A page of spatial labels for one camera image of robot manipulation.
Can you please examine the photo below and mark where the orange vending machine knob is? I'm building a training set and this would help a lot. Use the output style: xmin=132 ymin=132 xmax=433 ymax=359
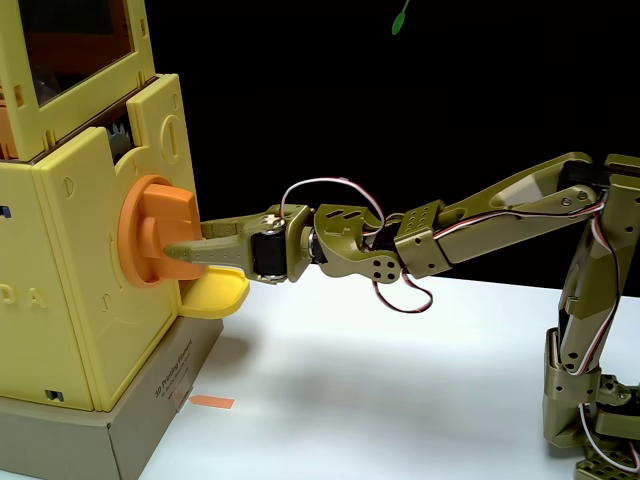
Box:
xmin=117 ymin=173 xmax=206 ymax=287

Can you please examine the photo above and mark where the yellow capsule vending machine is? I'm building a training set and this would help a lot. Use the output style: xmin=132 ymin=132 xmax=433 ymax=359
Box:
xmin=0 ymin=0 xmax=211 ymax=414

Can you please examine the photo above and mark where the yellow dispensing tray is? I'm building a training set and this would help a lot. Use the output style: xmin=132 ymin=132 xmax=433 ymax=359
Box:
xmin=178 ymin=266 xmax=250 ymax=320

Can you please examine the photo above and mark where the grey plastic gear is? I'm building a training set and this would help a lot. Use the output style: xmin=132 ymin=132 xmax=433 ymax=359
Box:
xmin=105 ymin=121 xmax=135 ymax=160

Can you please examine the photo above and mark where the orange tape arrow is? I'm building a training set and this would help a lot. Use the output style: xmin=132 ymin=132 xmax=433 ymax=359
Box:
xmin=189 ymin=393 xmax=236 ymax=410

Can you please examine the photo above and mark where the brown cardboard box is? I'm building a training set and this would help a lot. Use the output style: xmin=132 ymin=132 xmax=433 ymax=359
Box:
xmin=0 ymin=314 xmax=225 ymax=480

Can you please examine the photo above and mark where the green leaf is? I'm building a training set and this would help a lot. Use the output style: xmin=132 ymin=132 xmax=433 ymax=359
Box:
xmin=391 ymin=0 xmax=412 ymax=37

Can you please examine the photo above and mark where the red white black servo cable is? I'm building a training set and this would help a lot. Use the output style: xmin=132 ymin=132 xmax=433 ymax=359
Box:
xmin=281 ymin=176 xmax=387 ymax=236
xmin=372 ymin=271 xmax=434 ymax=315

